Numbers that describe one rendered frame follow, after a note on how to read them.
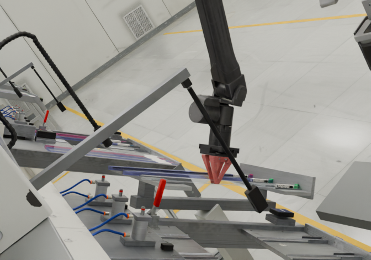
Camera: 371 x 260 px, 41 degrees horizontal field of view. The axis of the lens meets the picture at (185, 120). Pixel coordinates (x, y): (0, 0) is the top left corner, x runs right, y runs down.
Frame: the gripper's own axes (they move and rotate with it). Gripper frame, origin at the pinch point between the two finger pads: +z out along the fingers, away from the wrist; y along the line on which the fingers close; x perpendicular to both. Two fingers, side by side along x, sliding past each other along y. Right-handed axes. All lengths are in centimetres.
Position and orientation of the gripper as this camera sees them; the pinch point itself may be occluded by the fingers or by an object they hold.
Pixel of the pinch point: (215, 180)
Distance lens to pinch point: 130.9
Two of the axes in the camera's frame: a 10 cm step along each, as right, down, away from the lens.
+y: 5.1, 0.4, -8.6
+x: 8.5, 1.1, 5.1
